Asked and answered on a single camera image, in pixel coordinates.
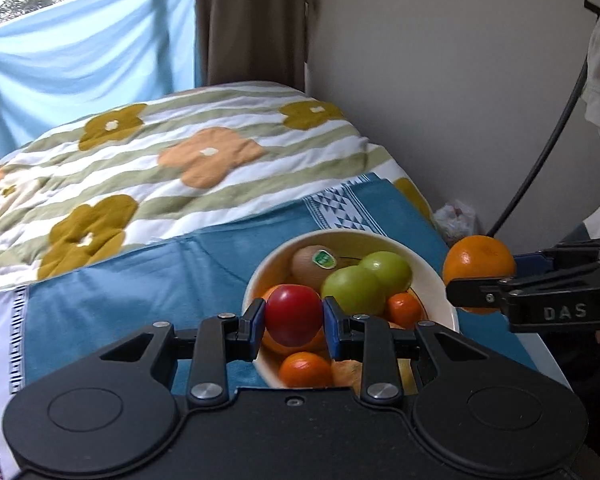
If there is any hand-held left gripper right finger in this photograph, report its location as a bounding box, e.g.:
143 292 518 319
321 296 486 406

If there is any cream oval bowl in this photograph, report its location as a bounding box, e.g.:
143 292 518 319
242 229 461 392

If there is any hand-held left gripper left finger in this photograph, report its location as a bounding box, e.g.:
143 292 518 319
100 298 267 409

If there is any floral striped quilt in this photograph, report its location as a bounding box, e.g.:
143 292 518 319
0 81 434 296

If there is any black cable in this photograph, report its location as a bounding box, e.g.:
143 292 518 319
485 56 590 239

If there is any large green apple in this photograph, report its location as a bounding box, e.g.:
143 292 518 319
320 265 387 316

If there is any small green apple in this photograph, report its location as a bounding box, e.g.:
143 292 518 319
358 250 413 294

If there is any crumpled plastic bag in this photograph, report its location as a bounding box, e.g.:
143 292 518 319
432 199 479 246

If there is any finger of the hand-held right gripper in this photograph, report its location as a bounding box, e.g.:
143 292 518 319
445 258 600 312
512 240 600 276

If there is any brown kiwi with sticker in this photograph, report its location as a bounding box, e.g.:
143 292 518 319
290 244 339 286

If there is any blue patterned cloth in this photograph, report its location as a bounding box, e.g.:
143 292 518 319
0 172 572 431

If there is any brown curtain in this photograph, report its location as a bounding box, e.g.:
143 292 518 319
194 0 311 94

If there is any large orange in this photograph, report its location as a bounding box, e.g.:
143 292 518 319
442 234 517 315

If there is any tangerine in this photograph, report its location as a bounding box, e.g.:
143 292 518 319
278 351 334 389
385 292 425 329

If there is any light blue curtain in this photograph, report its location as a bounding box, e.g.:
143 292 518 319
0 0 199 161

